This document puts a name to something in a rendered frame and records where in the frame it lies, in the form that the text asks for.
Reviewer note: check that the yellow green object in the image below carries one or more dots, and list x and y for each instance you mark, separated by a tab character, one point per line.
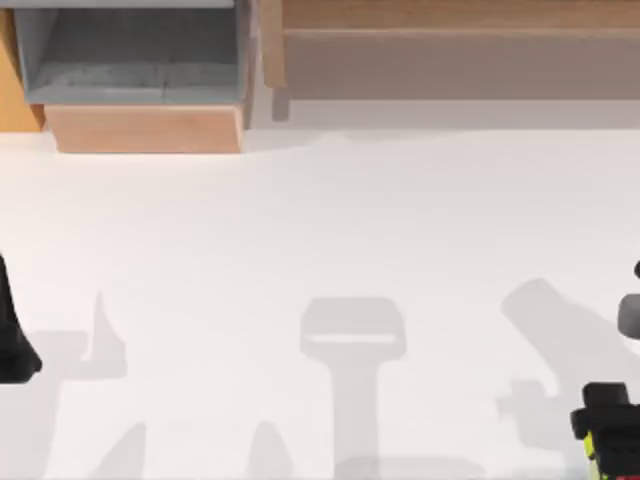
590	446

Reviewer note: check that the wooden open shelf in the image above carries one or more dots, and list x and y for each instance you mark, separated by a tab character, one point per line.
450	60

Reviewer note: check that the pale wooden drawer front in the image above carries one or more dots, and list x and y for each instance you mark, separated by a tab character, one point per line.
142	129

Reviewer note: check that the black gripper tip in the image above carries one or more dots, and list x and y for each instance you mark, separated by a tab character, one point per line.
12	345

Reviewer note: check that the wooden cupboard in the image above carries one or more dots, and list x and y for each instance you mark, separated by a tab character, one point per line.
15	105

